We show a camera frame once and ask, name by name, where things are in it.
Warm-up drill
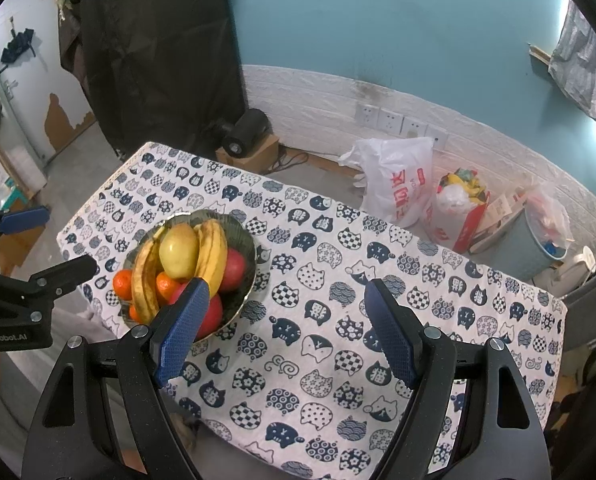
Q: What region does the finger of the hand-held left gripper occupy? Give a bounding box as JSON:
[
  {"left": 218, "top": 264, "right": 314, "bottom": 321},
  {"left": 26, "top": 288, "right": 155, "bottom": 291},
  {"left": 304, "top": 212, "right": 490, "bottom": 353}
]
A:
[
  {"left": 0, "top": 255, "right": 99, "bottom": 322},
  {"left": 0, "top": 205, "right": 50, "bottom": 266}
]

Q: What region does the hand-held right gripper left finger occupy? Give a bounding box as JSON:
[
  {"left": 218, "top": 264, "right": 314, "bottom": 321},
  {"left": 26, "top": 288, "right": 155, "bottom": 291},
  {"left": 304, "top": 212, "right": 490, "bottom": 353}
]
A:
[{"left": 22, "top": 277, "right": 211, "bottom": 480}]

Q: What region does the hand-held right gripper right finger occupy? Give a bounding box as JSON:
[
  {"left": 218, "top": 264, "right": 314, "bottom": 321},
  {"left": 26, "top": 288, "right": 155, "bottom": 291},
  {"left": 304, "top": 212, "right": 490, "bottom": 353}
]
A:
[{"left": 364, "top": 279, "right": 551, "bottom": 480}]

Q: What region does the red apple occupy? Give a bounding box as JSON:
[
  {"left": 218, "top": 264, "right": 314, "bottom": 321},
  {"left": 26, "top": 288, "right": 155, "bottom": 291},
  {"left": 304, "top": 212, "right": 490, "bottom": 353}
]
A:
[
  {"left": 168, "top": 282, "right": 223, "bottom": 341},
  {"left": 219, "top": 248, "right": 247, "bottom": 293}
]

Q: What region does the large orange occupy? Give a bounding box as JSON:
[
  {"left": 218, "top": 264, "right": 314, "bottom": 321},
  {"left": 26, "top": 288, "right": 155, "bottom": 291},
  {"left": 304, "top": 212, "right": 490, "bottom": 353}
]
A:
[{"left": 113, "top": 270, "right": 136, "bottom": 301}]

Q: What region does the yellow banana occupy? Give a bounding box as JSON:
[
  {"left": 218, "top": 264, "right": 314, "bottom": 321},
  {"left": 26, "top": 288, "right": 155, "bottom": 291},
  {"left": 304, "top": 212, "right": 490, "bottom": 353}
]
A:
[
  {"left": 193, "top": 219, "right": 229, "bottom": 298},
  {"left": 132, "top": 227, "right": 171, "bottom": 326}
]

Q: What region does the green mango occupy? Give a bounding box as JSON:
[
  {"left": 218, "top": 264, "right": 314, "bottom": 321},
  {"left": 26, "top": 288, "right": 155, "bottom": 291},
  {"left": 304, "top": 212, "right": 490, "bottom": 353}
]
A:
[{"left": 159, "top": 223, "right": 200, "bottom": 281}]

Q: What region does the green glass dish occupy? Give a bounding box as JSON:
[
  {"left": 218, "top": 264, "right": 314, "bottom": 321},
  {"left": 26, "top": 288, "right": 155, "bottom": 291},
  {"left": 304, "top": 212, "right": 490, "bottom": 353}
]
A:
[{"left": 124, "top": 212, "right": 257, "bottom": 345}]

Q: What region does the brown carton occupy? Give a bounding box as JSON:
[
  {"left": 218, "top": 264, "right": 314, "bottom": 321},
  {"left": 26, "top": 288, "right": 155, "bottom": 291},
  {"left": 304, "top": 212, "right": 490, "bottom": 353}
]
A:
[{"left": 0, "top": 225, "right": 44, "bottom": 271}]

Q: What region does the wooden shelf rack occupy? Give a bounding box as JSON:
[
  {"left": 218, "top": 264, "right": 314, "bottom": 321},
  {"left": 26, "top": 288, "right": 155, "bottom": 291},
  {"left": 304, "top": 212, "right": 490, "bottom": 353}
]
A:
[{"left": 0, "top": 95, "right": 49, "bottom": 206}]

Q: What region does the cat print tablecloth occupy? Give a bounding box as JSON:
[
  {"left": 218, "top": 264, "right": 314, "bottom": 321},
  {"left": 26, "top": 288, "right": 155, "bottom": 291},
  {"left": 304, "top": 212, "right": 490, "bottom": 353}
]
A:
[{"left": 57, "top": 141, "right": 568, "bottom": 480}]

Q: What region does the red cardboard box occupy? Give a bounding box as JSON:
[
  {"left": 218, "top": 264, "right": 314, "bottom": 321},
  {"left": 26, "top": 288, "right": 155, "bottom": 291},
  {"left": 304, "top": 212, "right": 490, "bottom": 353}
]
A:
[{"left": 423, "top": 170, "right": 491, "bottom": 255}]

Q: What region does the grey door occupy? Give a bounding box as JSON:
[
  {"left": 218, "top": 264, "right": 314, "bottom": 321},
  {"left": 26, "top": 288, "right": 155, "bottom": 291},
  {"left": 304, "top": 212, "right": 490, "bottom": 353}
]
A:
[{"left": 0, "top": 0, "right": 99, "bottom": 161}]

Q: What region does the white plastic bag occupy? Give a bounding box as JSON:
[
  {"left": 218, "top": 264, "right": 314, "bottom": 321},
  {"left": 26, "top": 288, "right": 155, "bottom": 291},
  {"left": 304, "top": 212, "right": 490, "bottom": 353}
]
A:
[{"left": 338, "top": 136, "right": 435, "bottom": 228}]

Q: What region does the light blue bin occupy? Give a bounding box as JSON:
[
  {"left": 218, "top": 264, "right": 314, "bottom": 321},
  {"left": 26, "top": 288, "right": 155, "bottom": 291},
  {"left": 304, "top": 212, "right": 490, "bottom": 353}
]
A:
[{"left": 498, "top": 200, "right": 573, "bottom": 281}]

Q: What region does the dark blue hanging item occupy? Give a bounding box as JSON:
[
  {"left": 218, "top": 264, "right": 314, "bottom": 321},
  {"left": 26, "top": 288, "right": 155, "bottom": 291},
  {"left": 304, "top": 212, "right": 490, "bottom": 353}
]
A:
[{"left": 0, "top": 29, "right": 36, "bottom": 68}]

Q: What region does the white plastic container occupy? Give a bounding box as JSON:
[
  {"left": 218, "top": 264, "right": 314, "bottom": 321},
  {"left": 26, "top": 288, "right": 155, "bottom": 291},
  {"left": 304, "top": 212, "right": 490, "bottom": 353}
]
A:
[{"left": 532, "top": 246, "right": 596, "bottom": 296}]

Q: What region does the small brown cardboard box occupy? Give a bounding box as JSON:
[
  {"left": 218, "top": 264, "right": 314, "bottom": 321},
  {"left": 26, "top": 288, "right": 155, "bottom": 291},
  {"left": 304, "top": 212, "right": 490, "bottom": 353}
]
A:
[{"left": 215, "top": 132, "right": 280, "bottom": 171}]

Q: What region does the clear plastic bin liner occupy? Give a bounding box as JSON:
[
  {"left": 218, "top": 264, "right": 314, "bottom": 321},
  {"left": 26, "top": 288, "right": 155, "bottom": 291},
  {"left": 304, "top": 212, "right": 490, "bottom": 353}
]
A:
[{"left": 525, "top": 185, "right": 573, "bottom": 256}]

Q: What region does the dark grey garment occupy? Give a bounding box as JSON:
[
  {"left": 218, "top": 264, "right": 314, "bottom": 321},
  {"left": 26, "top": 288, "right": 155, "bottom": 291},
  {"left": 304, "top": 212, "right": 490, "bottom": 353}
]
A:
[{"left": 560, "top": 255, "right": 596, "bottom": 356}]

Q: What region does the black hanging cloth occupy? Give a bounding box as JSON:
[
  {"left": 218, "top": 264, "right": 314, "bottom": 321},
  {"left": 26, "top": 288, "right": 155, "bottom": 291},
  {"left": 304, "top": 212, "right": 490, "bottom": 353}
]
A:
[{"left": 58, "top": 0, "right": 249, "bottom": 158}]

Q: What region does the wooden strip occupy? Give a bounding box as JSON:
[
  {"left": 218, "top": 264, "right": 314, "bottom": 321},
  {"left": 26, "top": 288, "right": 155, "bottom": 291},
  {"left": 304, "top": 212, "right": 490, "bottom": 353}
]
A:
[{"left": 528, "top": 42, "right": 553, "bottom": 66}]

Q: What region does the grey crinkled curtain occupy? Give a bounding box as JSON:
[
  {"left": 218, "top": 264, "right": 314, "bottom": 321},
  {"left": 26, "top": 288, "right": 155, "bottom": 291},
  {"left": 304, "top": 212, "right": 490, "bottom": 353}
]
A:
[{"left": 548, "top": 0, "right": 596, "bottom": 133}]

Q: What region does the black cable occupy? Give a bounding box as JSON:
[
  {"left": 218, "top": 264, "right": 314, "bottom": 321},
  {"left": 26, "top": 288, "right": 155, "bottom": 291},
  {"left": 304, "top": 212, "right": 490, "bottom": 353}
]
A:
[{"left": 265, "top": 147, "right": 309, "bottom": 173}]

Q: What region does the white wall socket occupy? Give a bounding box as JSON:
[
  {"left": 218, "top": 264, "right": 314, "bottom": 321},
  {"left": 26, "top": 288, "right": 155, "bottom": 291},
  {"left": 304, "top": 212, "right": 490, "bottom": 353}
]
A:
[
  {"left": 379, "top": 109, "right": 403, "bottom": 133},
  {"left": 355, "top": 102, "right": 381, "bottom": 128},
  {"left": 425, "top": 125, "right": 449, "bottom": 151},
  {"left": 403, "top": 116, "right": 429, "bottom": 139}
]

